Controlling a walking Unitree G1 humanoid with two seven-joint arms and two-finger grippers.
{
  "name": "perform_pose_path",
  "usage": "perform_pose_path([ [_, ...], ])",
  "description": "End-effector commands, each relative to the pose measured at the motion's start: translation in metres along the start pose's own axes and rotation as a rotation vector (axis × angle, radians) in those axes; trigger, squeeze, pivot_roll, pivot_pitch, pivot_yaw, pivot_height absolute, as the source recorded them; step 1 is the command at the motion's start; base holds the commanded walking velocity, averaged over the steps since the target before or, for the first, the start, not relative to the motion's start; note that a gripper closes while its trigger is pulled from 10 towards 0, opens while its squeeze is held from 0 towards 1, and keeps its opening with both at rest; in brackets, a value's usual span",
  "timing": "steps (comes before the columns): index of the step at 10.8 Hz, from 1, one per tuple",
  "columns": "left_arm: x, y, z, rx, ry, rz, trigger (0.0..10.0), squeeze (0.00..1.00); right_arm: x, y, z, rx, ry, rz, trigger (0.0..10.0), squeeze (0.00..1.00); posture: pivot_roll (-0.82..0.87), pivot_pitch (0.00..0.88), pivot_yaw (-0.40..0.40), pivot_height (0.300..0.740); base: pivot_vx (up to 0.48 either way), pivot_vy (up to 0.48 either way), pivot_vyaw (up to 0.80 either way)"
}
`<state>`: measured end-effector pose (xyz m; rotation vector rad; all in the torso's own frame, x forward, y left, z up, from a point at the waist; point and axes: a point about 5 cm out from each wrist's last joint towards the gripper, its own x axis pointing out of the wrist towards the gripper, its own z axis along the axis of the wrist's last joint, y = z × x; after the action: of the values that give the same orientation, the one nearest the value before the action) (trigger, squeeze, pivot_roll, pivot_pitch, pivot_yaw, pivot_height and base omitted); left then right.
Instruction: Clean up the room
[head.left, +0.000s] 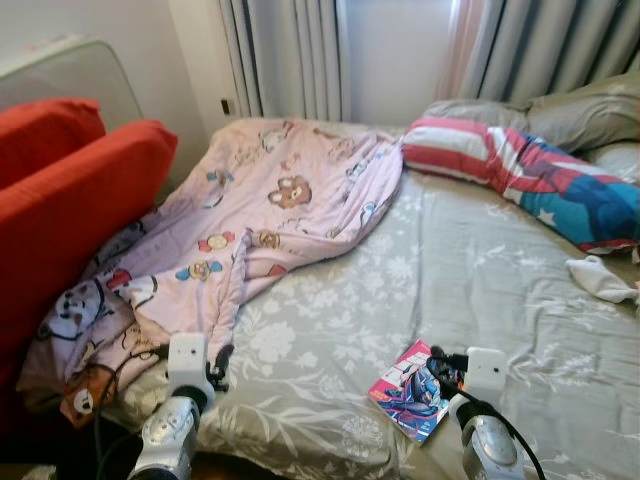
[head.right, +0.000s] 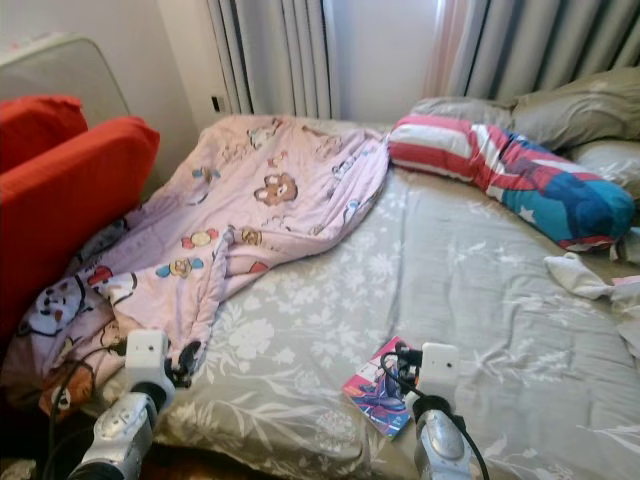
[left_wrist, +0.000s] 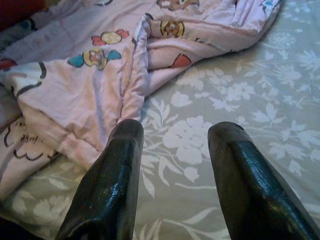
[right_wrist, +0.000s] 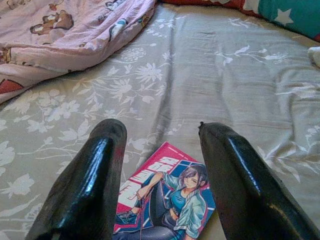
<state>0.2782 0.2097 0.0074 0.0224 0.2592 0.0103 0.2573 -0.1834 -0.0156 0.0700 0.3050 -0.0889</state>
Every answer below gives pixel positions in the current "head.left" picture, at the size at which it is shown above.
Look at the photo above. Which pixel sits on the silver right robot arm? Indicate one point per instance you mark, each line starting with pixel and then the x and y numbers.
pixel 490 450

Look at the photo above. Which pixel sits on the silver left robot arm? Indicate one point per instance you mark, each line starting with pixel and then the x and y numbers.
pixel 165 440

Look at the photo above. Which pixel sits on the grey floral bed sheet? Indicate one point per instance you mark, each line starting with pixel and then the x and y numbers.
pixel 450 270

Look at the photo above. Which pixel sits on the pink cartoon print blanket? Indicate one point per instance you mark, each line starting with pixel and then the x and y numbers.
pixel 270 200

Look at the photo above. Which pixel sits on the white crumpled cloth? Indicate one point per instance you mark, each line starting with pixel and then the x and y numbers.
pixel 600 280

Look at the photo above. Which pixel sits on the red white blue bolster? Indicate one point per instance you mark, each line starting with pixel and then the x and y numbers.
pixel 560 195

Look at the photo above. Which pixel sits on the plain grey pillow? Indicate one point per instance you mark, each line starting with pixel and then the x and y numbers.
pixel 475 112
pixel 590 110

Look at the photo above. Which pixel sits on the grey curtain panel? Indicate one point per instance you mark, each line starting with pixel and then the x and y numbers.
pixel 285 60
pixel 560 45

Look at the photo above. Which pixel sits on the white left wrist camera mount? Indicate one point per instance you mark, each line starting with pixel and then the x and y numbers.
pixel 187 360

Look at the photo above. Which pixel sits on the black wall socket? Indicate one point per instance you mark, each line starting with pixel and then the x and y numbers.
pixel 226 106

